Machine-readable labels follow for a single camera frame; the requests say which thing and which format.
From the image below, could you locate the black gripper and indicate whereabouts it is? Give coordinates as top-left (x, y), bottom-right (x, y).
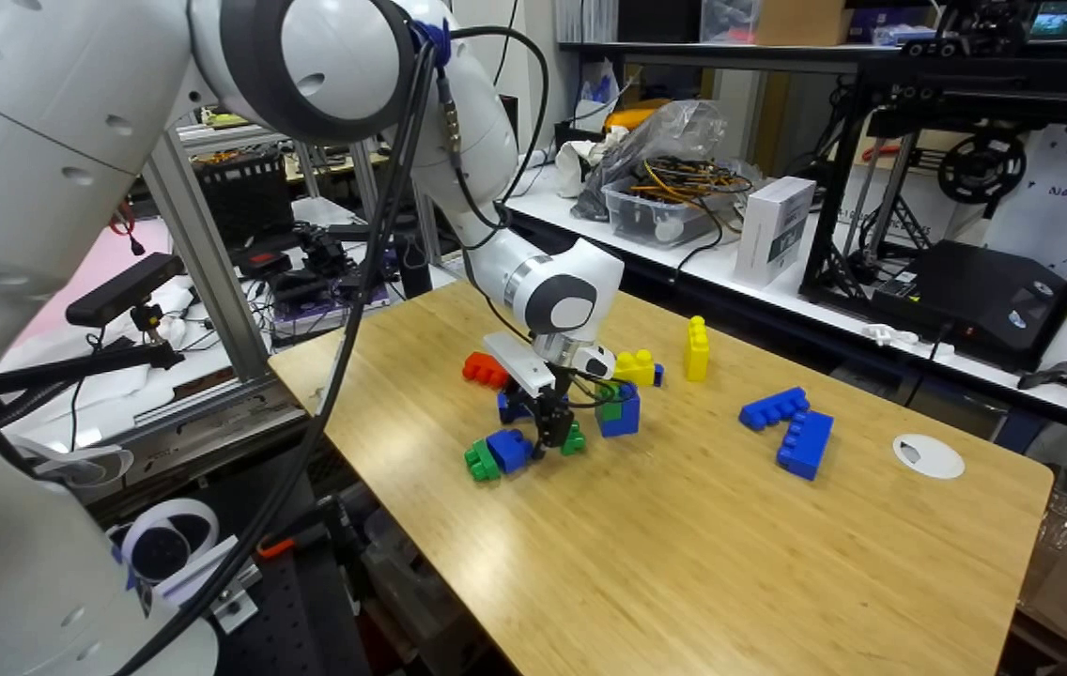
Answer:
top-left (531, 369), bottom-right (584, 452)

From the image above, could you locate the square blue block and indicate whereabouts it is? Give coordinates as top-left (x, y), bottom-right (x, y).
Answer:
top-left (485, 425), bottom-right (544, 478)

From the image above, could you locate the narrow green block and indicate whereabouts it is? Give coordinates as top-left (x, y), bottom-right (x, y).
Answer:
top-left (595, 379), bottom-right (628, 429)

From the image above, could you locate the tall blue block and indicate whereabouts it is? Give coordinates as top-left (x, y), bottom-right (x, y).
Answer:
top-left (596, 379), bottom-right (648, 440)

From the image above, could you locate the yellow three-stud block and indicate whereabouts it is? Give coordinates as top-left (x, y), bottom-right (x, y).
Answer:
top-left (611, 345), bottom-right (658, 392)

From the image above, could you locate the thick long blue block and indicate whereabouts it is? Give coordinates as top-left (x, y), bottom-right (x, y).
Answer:
top-left (491, 383), bottom-right (539, 425)

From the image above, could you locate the red four-stud block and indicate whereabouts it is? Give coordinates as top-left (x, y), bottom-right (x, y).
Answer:
top-left (460, 350), bottom-right (511, 395)

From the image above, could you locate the tall yellow block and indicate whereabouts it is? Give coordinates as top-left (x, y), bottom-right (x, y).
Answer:
top-left (681, 312), bottom-right (714, 387)

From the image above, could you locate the wide blue block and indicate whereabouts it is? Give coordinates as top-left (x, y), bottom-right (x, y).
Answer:
top-left (773, 410), bottom-right (839, 483)

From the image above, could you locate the white side table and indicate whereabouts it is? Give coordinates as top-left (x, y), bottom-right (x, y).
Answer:
top-left (501, 185), bottom-right (1067, 419)

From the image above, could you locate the clear plastic bin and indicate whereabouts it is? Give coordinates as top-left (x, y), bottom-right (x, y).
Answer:
top-left (603, 178), bottom-right (723, 251)

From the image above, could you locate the white cardboard box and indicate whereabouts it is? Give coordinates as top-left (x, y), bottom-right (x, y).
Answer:
top-left (734, 174), bottom-right (820, 284)

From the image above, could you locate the clear plastic bag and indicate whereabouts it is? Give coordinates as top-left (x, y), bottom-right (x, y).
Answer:
top-left (576, 94), bottom-right (753, 201)

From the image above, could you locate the white table grommet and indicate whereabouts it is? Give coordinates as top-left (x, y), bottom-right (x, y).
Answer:
top-left (892, 429), bottom-right (969, 483)

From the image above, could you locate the black 3D printer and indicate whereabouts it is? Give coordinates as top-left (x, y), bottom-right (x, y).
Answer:
top-left (795, 42), bottom-right (1067, 374)

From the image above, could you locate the pink sheet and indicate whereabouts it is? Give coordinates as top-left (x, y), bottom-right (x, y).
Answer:
top-left (0, 213), bottom-right (178, 372)

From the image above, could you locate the black filament spool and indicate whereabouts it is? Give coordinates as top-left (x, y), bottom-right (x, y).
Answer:
top-left (933, 122), bottom-right (1028, 205)

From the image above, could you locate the white paper with writing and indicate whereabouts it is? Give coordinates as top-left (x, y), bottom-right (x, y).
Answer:
top-left (976, 119), bottom-right (1067, 315)

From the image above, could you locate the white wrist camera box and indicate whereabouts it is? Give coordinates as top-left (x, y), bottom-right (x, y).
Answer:
top-left (479, 327), bottom-right (559, 403)

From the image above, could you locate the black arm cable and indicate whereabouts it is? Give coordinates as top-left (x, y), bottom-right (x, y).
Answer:
top-left (112, 15), bottom-right (555, 676)

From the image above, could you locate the yellow cable bundle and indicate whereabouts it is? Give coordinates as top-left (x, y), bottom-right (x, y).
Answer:
top-left (623, 154), bottom-right (754, 209)

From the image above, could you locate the metal bracket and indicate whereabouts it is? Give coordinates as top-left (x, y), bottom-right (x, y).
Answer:
top-left (149, 532), bottom-right (267, 637)

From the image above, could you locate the aluminium extrusion frame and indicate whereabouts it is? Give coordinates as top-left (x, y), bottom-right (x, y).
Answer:
top-left (137, 115), bottom-right (452, 395)

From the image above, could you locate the white ring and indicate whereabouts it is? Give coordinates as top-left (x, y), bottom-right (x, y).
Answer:
top-left (117, 494), bottom-right (226, 593)

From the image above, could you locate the black stereo camera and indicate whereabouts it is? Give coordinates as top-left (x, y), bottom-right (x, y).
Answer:
top-left (59, 246), bottom-right (189, 335)

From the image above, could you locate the black camera tripod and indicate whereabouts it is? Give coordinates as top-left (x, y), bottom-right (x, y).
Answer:
top-left (0, 327), bottom-right (189, 425)

